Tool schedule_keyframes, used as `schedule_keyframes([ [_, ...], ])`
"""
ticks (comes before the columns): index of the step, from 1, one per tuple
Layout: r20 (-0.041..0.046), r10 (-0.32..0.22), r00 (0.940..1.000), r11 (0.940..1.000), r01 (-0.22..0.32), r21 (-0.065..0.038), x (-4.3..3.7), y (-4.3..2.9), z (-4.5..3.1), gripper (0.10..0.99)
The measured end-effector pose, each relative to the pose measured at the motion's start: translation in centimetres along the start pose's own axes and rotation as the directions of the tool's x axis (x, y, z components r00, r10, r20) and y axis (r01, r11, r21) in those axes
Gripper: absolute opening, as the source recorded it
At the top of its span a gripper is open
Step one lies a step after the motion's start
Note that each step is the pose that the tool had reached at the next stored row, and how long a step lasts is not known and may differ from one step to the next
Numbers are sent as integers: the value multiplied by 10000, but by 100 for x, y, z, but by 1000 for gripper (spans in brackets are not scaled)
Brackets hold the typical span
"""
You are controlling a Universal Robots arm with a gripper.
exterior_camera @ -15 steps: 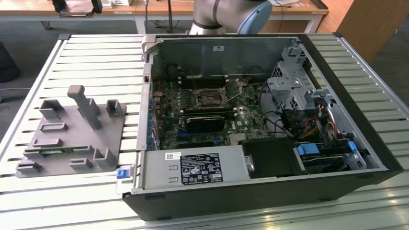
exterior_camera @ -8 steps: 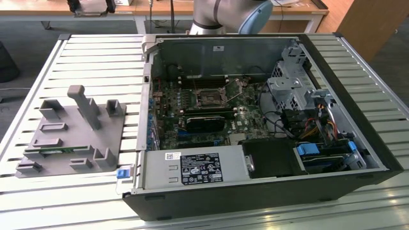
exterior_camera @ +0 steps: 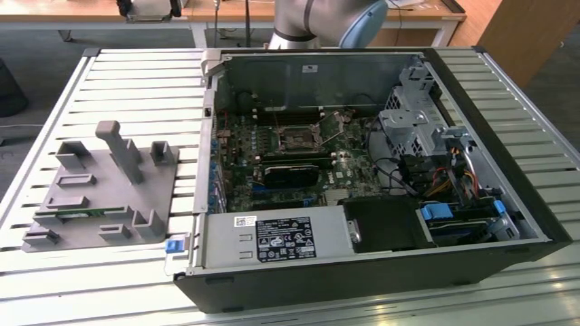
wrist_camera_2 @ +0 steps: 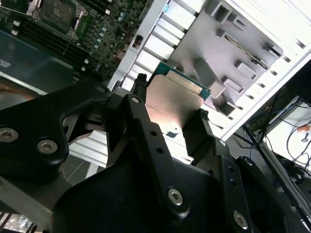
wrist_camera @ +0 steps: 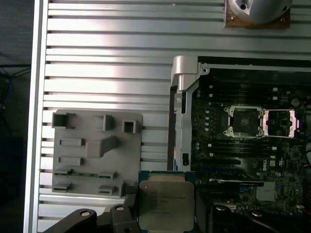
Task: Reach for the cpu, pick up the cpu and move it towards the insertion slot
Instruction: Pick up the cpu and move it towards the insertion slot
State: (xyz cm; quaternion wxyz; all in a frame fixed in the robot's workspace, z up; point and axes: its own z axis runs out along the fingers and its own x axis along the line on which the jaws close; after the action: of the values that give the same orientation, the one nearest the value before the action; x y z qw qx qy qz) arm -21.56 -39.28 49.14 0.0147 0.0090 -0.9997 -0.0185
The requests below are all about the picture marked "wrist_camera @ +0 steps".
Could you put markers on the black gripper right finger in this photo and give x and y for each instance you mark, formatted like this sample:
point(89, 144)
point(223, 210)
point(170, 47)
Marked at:
point(218, 221)

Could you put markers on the green motherboard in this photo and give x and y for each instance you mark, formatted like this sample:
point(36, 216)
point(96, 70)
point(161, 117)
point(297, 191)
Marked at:
point(286, 174)

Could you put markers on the silver square CPU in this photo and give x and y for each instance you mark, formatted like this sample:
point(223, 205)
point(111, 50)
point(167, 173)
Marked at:
point(167, 199)

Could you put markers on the green RAM stick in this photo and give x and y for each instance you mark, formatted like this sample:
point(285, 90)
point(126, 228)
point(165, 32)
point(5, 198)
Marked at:
point(82, 175)

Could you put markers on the grey plastic parts rack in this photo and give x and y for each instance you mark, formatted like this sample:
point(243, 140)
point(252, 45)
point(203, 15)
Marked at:
point(70, 150)

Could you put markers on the metal socket cover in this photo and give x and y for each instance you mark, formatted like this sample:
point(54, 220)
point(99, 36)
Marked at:
point(279, 133)

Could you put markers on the black RAM slot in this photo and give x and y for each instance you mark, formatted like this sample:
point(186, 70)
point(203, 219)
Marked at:
point(243, 145)
point(243, 88)
point(243, 97)
point(243, 153)

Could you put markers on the CPU socket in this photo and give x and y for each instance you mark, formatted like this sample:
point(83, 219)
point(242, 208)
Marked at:
point(244, 121)

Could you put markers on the silver chipset heat sink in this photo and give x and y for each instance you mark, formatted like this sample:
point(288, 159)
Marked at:
point(266, 191)

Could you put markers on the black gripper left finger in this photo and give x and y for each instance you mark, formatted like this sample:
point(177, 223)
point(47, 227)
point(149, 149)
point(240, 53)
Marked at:
point(126, 218)

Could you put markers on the brown square base plate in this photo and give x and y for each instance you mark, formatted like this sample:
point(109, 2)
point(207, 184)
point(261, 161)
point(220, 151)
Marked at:
point(233, 23)

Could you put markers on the black open PC case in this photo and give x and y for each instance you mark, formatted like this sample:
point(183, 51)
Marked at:
point(187, 136)

